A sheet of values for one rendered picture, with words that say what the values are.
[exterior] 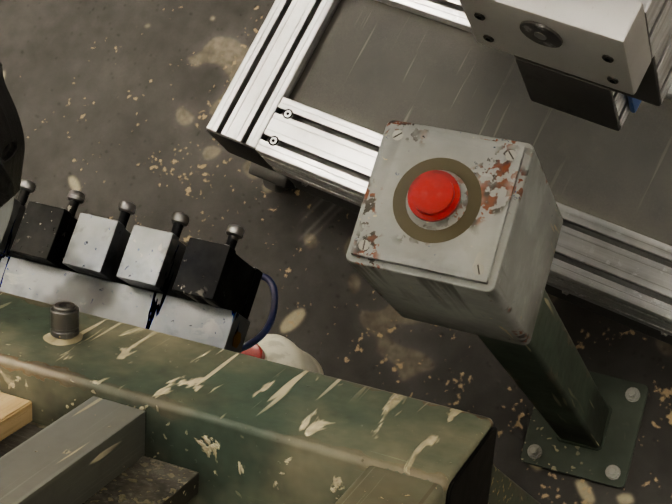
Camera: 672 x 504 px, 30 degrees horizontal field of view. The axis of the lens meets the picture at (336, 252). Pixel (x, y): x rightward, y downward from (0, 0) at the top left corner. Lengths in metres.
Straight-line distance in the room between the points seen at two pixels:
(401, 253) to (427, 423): 0.14
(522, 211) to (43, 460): 0.40
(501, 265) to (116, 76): 1.43
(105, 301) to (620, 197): 0.75
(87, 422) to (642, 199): 0.92
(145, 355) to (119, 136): 1.17
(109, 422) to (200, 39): 1.32
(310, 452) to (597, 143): 0.88
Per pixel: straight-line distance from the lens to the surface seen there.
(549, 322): 1.28
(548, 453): 1.82
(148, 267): 1.20
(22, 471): 0.93
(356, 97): 1.83
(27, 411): 1.07
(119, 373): 1.04
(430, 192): 0.93
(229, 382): 1.03
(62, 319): 1.09
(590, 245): 1.65
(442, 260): 0.93
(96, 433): 0.97
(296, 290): 1.98
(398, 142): 0.97
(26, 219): 1.29
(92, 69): 2.30
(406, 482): 0.91
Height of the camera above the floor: 1.79
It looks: 65 degrees down
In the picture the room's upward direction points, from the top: 44 degrees counter-clockwise
